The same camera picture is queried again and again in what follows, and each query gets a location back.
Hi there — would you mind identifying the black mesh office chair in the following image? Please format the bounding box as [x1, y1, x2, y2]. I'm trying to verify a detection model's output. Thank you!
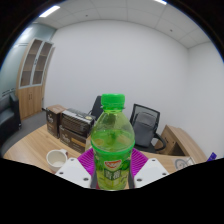
[129, 103, 168, 154]

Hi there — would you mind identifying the long ceiling light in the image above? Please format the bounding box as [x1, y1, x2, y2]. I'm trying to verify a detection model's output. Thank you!
[38, 4, 62, 19]

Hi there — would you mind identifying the wooden glass-door shelf cabinet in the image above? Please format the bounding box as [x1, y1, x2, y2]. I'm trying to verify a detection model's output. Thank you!
[15, 37, 56, 121]

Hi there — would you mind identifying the wooden side desk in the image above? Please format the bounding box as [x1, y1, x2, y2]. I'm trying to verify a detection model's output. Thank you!
[154, 124, 209, 165]

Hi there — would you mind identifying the pink and white cup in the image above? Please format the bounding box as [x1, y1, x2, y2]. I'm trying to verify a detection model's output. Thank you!
[45, 148, 70, 174]

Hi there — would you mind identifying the black leather sofa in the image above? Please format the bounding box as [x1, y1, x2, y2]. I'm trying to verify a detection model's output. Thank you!
[0, 92, 23, 145]

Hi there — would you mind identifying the black appliance-print carton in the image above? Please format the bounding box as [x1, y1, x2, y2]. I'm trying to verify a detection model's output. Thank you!
[60, 107, 97, 138]

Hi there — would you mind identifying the green drink bottle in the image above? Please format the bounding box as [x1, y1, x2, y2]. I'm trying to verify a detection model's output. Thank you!
[90, 93, 137, 191]

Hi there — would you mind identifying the white round-print sheet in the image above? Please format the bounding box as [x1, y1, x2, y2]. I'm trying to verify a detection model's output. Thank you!
[173, 156, 196, 172]

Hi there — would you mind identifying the black padded office chair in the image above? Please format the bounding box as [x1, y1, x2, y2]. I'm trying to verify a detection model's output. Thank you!
[87, 95, 104, 121]

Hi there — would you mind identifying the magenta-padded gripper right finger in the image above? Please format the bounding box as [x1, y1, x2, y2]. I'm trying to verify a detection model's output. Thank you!
[130, 148, 170, 190]

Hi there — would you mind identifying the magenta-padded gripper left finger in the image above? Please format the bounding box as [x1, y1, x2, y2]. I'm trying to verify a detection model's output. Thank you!
[54, 148, 98, 190]

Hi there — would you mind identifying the wide dark brown carton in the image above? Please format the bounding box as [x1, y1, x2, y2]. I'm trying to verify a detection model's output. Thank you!
[58, 125, 89, 155]

